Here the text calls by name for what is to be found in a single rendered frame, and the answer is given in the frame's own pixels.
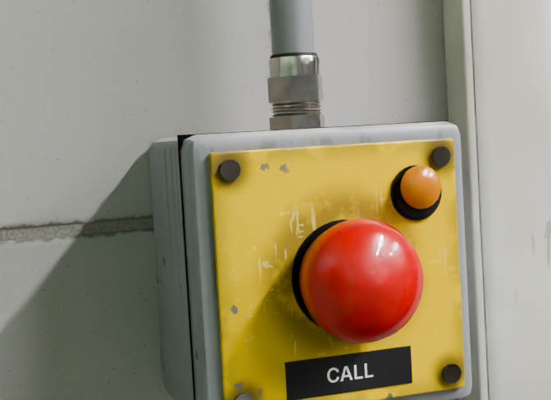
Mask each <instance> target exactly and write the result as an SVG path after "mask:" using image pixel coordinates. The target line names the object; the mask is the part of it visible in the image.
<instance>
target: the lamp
mask: <svg viewBox="0 0 551 400"><path fill-rule="evenodd" d="M400 191H401V195H402V197H403V200H404V201H405V202H406V203H407V204H408V205H409V206H410V207H414V208H416V209H424V208H428V207H430V206H432V205H433V204H434V203H435V202H436V201H437V200H438V198H439V195H440V191H441V183H440V178H439V176H438V175H437V173H436V172H435V171H434V170H433V169H431V168H430V167H428V166H414V167H412V168H410V169H409V170H407V172H406V173H405V174H404V175H403V178H402V180H401V184H400Z"/></svg>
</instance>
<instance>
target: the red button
mask: <svg viewBox="0 0 551 400"><path fill-rule="evenodd" d="M299 288H300V292H301V294H302V298H303V301H304V303H305V305H306V307H307V309H308V311H309V313H310V315H311V316H312V318H313V320H314V321H315V322H316V323H317V324H318V325H319V326H320V327H321V328H322V329H323V330H324V331H325V332H327V333H328V334H331V335H333V336H335V337H336V338H338V339H341V340H343V341H347V342H350V343H372V342H375V341H378V340H381V339H384V338H387V337H389V336H391V335H392V334H395V333H396V332H398V331H399V330H400V329H402V328H403V327H404V326H405V325H406V324H407V323H408V322H409V321H410V319H411V318H412V316H413V314H414V313H415V311H416V309H417V307H418V305H419V302H420V300H421V295H422V290H423V272H422V267H421V262H420V259H419V257H418V255H417V252H416V251H415V249H414V247H413V246H412V245H411V244H410V242H409V241H408V240H407V239H406V238H405V236H404V235H403V234H402V233H400V232H399V231H398V230H397V229H395V228H394V227H393V226H391V225H389V224H386V223H385V222H382V221H379V220H371V219H352V220H346V221H343V222H340V223H338V224H337V225H334V226H332V227H330V228H329V229H328V230H326V231H325V232H323V233H322V234H320V235H319V236H318V237H317V238H316V239H315V240H314V241H313V242H312V243H311V245H310V246H309V248H308V249H307V251H306V252H305V254H304V256H303V260H302V263H301V266H300V271H299Z"/></svg>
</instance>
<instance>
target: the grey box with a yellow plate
mask: <svg viewBox="0 0 551 400"><path fill-rule="evenodd" d="M148 153H149V166H150V179H151V192H152V205H153V230H154V243H155V256H156V268H157V294H158V306H159V320H160V332H161V346H162V370H163V384H164V386H165V388H166V391H167V392H168V393H169V394H170V395H171V396H172V397H173V399H174V400H455V399H460V398H464V397H466V396H467V395H469V394H470V393H471V387H472V379H471V345H470V328H469V311H468V293H467V259H466V242H465V225H464V207H463V190H462V156H461V139H460V133H459V130H458V127H457V126H456V125H454V124H451V123H449V122H448V121H447V120H442V121H427V122H411V123H396V124H380V125H350V126H335V127H320V128H304V129H288V130H259V131H243V132H228V133H212V134H182V135H177V137H172V138H164V139H159V140H157V141H155V142H153V143H152V144H151V147H150V149H149V152H148ZM414 165H418V166H428V167H430V168H431V169H433V170H434V171H435V172H436V173H437V175H438V176H439V178H440V183H441V189H442V194H441V199H440V203H439V205H438V208H437V209H436V210H435V212H434V213H433V214H432V215H430V216H429V217H427V218H425V219H423V220H409V219H406V218H405V217H403V216H401V215H400V214H399V213H398V212H397V211H396V210H395V208H394V205H393V203H392V201H391V196H390V192H391V186H392V183H393V181H394V178H395V176H396V175H397V174H398V173H399V172H400V171H401V170H402V169H404V168H406V167H408V166H414ZM352 219H371V220H379V221H382V222H385V223H386V224H389V225H391V226H393V227H394V228H395V229H397V230H398V231H399V232H400V233H402V234H403V235H404V236H405V238H406V239H407V240H408V241H409V242H410V244H411V245H412V246H413V247H414V249H415V251H416V252H417V255H418V257H419V259H420V262H421V267H422V272H423V290H422V295H421V300H420V302H419V305H418V307H417V309H416V311H415V313H414V314H413V316H412V318H411V319H410V321H409V322H408V323H407V324H406V325H405V326H404V327H403V328H402V329H400V330H399V331H398V332H396V333H395V334H392V335H391V336H389V337H387V338H384V339H381V340H378V341H375V342H372V343H350V342H347V341H343V340H341V339H338V338H336V337H335V336H333V335H331V334H328V333H327V332H325V331H324V330H323V329H322V328H321V327H320V326H319V325H318V324H317V323H316V322H315V321H314V320H313V318H312V316H311V315H310V313H309V311H308V309H307V307H306V305H305V303H304V301H303V298H302V294H301V292H300V288H299V271H300V266H301V263H302V260H303V256H304V254H305V252H306V251H307V249H308V248H309V246H310V245H311V243H312V242H313V241H314V240H315V239H316V238H317V237H318V236H319V235H320V234H322V233H323V232H325V231H326V230H328V229H329V228H330V227H332V226H334V225H337V224H338V223H340V222H343V221H346V220H352Z"/></svg>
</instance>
